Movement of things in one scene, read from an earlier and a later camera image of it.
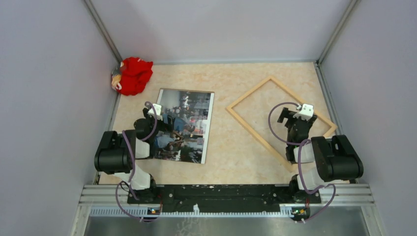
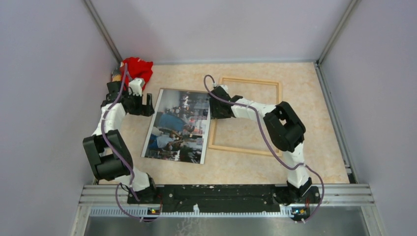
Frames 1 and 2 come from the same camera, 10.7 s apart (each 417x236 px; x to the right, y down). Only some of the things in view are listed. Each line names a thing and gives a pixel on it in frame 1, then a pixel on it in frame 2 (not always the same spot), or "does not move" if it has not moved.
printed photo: x=191 y=112 does not move
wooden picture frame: x=291 y=167 -> x=212 y=146
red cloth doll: x=130 y=77 does not move
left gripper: x=169 y=126 -> x=145 y=109
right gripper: x=288 y=114 -> x=214 y=115
